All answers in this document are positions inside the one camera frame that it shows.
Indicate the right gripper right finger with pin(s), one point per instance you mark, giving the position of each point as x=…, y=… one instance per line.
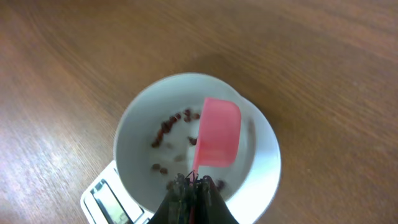
x=210, y=208

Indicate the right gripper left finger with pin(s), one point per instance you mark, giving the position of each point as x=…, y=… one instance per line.
x=177, y=205

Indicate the pink measuring scoop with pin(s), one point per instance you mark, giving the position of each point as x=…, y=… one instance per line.
x=218, y=134

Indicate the white digital kitchen scale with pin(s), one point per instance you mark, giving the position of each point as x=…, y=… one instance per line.
x=251, y=182

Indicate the white round bowl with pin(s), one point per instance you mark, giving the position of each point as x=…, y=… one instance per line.
x=144, y=169

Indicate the red beans in bowl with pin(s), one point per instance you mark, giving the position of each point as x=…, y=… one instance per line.
x=165, y=128

